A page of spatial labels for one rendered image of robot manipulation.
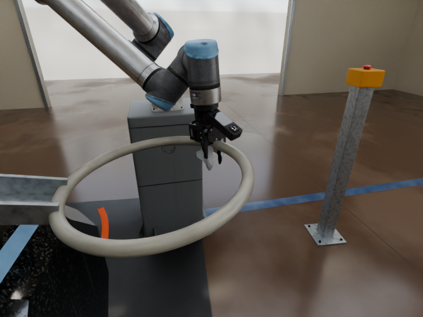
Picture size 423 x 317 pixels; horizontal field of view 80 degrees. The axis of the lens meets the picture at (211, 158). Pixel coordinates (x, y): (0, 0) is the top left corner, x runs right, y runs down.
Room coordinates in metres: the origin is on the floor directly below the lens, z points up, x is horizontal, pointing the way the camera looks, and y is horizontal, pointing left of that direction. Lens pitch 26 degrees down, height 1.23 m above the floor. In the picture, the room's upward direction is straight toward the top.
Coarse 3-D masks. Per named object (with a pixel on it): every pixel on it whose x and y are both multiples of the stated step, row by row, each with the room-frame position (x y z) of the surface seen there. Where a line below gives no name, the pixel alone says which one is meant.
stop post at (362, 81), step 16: (352, 80) 1.32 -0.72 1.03; (368, 80) 1.27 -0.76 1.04; (352, 96) 1.32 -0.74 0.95; (368, 96) 1.29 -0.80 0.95; (352, 112) 1.29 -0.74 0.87; (352, 128) 1.29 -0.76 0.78; (352, 144) 1.29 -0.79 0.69; (336, 160) 1.33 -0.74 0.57; (352, 160) 1.29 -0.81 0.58; (336, 176) 1.30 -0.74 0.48; (336, 192) 1.29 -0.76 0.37; (336, 208) 1.29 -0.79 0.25; (320, 224) 1.33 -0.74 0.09; (336, 224) 1.30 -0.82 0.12; (320, 240) 1.26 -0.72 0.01; (336, 240) 1.26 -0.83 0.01
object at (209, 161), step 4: (208, 148) 0.70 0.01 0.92; (212, 148) 0.71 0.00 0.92; (196, 152) 0.74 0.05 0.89; (200, 152) 0.73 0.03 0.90; (208, 152) 0.70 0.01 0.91; (212, 152) 0.71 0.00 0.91; (200, 156) 0.73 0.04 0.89; (208, 156) 0.70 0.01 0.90; (204, 160) 0.71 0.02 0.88; (208, 160) 0.70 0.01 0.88; (212, 160) 0.71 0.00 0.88; (208, 164) 0.70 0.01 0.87; (212, 164) 0.71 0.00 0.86; (208, 168) 0.71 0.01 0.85
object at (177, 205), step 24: (144, 120) 1.29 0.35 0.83; (168, 120) 1.31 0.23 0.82; (192, 120) 1.34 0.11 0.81; (144, 168) 1.28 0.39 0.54; (168, 168) 1.31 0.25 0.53; (192, 168) 1.34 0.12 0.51; (144, 192) 1.27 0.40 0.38; (168, 192) 1.31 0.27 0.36; (192, 192) 1.34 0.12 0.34; (144, 216) 1.27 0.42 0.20; (168, 216) 1.30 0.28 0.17; (192, 216) 1.34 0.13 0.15
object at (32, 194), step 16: (0, 176) 0.49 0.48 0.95; (16, 176) 0.50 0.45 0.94; (32, 176) 0.52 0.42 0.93; (0, 192) 0.49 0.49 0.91; (16, 192) 0.50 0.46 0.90; (32, 192) 0.51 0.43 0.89; (48, 192) 0.52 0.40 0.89; (0, 208) 0.40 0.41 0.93; (16, 208) 0.41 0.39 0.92; (32, 208) 0.41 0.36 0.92; (48, 208) 0.42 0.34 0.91; (0, 224) 0.39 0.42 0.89; (16, 224) 0.40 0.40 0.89; (32, 224) 0.41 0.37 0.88; (48, 224) 0.42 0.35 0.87
